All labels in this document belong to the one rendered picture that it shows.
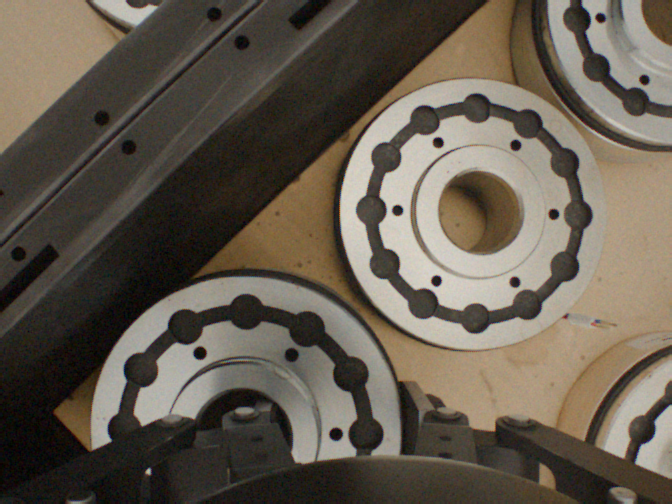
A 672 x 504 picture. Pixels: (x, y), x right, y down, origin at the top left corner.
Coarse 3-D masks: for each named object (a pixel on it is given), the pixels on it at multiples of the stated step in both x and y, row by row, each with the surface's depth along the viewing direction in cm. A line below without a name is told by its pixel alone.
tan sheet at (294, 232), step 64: (512, 0) 20; (448, 64) 20; (320, 192) 20; (448, 192) 20; (640, 192) 20; (256, 256) 20; (320, 256) 20; (640, 256) 20; (640, 320) 20; (448, 384) 20; (512, 384) 20
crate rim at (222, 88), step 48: (288, 0) 10; (336, 0) 10; (240, 48) 10; (288, 48) 10; (192, 96) 10; (240, 96) 10; (144, 144) 10; (192, 144) 10; (96, 192) 10; (144, 192) 10; (48, 240) 10; (96, 240) 10; (0, 288) 10; (48, 288) 10; (0, 336) 10
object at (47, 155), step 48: (192, 0) 10; (240, 0) 10; (144, 48) 10; (192, 48) 10; (96, 96) 10; (144, 96) 10; (48, 144) 10; (96, 144) 10; (0, 192) 10; (48, 192) 10; (0, 240) 10
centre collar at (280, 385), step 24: (240, 360) 14; (264, 360) 14; (192, 384) 14; (216, 384) 14; (240, 384) 14; (264, 384) 14; (288, 384) 14; (192, 408) 14; (288, 408) 14; (312, 408) 14; (312, 432) 14; (312, 456) 14
